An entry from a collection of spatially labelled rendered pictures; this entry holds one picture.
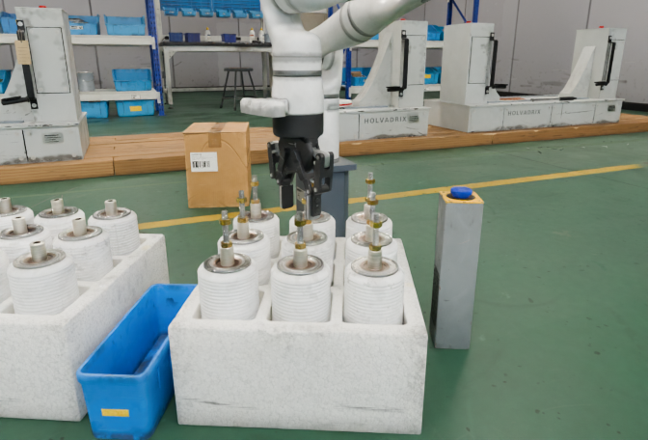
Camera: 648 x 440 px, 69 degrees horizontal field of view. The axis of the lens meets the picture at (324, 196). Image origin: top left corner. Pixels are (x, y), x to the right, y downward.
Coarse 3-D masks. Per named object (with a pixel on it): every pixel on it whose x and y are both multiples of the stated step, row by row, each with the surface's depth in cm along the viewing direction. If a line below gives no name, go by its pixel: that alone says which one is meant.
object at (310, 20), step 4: (304, 16) 672; (308, 16) 674; (312, 16) 677; (316, 16) 679; (320, 16) 681; (324, 16) 683; (304, 20) 674; (308, 20) 676; (312, 20) 678; (316, 20) 680; (320, 20) 683; (324, 20) 685; (304, 24) 675; (308, 24) 677; (312, 24) 680; (316, 24) 682; (304, 28) 676; (308, 28) 679; (312, 28) 681
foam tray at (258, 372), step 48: (336, 240) 105; (336, 288) 83; (192, 336) 71; (240, 336) 71; (288, 336) 70; (336, 336) 70; (384, 336) 69; (192, 384) 74; (240, 384) 73; (288, 384) 73; (336, 384) 72; (384, 384) 72; (384, 432) 74
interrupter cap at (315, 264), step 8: (288, 256) 78; (312, 256) 78; (280, 264) 75; (288, 264) 75; (312, 264) 75; (320, 264) 75; (288, 272) 72; (296, 272) 72; (304, 272) 72; (312, 272) 72
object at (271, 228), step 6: (276, 216) 99; (234, 222) 97; (264, 222) 95; (270, 222) 96; (276, 222) 97; (234, 228) 97; (252, 228) 94; (258, 228) 94; (264, 228) 95; (270, 228) 96; (276, 228) 97; (270, 234) 96; (276, 234) 97; (270, 240) 96; (276, 240) 98; (270, 246) 97; (276, 246) 98; (270, 252) 97; (276, 252) 98
